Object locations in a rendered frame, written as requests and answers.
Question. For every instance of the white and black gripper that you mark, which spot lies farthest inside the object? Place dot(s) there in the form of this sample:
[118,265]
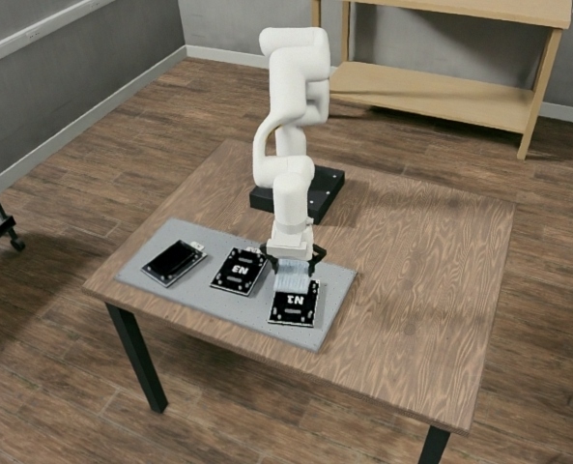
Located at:
[311,259]

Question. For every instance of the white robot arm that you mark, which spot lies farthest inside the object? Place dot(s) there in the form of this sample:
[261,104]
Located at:
[297,73]

